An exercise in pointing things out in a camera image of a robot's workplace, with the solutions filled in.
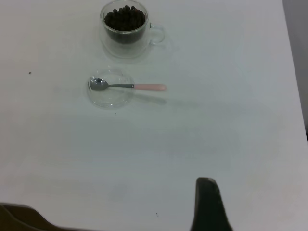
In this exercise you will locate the clear glass saucer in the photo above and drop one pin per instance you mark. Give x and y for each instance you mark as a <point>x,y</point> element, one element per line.
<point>110,99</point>

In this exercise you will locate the clear double-wall glass mug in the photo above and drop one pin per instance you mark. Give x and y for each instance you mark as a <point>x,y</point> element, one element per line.
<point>125,49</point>

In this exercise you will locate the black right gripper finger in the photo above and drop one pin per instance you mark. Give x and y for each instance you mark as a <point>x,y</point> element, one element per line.
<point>209,211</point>

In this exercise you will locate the dark coffee beans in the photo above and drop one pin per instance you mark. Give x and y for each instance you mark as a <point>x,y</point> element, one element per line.
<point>125,21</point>

